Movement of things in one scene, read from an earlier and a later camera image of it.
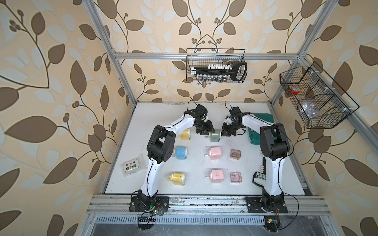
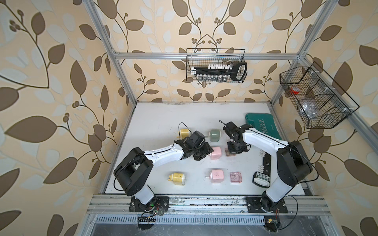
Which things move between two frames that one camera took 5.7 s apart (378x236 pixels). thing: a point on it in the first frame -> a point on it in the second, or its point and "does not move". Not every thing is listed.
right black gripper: (224, 132) -> (242, 149)
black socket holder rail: (220, 73) does not move
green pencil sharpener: (214, 136) does not move
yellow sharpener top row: (185, 135) does not move
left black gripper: (208, 129) -> (207, 150)
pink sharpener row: (215, 153) does not move
